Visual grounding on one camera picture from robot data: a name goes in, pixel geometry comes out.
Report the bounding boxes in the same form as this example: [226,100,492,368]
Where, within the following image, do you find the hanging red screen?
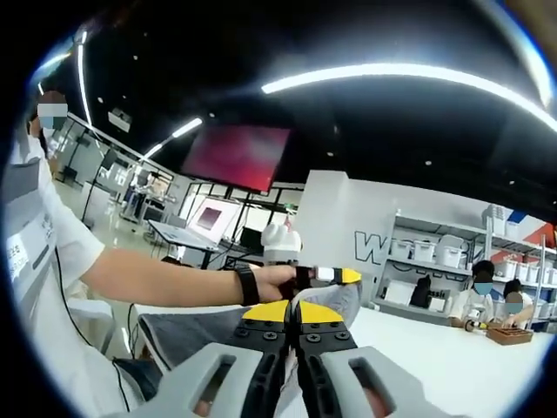
[180,123,292,193]

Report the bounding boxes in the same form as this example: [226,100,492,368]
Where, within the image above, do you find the operator in white shirt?
[2,143,144,415]

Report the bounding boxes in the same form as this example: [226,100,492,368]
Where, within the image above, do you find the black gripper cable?
[125,302,134,356]

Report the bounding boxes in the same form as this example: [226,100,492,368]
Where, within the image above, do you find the grey towel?
[138,280,363,418]

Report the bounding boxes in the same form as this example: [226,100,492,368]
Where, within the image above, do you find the black device cable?
[51,243,131,413]

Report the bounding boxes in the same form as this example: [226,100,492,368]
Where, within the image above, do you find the white laptop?
[147,198,241,253]

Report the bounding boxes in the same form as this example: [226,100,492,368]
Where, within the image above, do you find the long linear ceiling light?
[260,64,552,118]

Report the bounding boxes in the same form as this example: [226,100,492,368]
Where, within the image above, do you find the person's dark trousers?
[111,356,164,415]

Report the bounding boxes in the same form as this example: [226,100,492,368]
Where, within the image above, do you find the white chest device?
[3,160,57,284]

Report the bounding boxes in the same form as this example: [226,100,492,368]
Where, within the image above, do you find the wooden tray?
[486,328,534,346]

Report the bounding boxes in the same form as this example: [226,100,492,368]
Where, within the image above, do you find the black wrist strap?
[234,266,262,307]

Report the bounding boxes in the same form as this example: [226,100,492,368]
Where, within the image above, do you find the ceiling air conditioner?
[107,107,133,132]

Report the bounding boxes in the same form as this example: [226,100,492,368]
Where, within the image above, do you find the black bag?
[410,276,433,309]

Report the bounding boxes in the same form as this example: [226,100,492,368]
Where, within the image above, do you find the row of white storage boxes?
[389,202,557,284]

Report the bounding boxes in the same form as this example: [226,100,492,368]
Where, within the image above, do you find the black monitor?
[238,226,265,256]

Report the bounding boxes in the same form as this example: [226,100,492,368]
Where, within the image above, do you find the grey metal shelf rack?
[382,204,557,323]

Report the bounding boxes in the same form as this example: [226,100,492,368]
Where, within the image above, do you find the person's left hand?
[258,265,313,305]

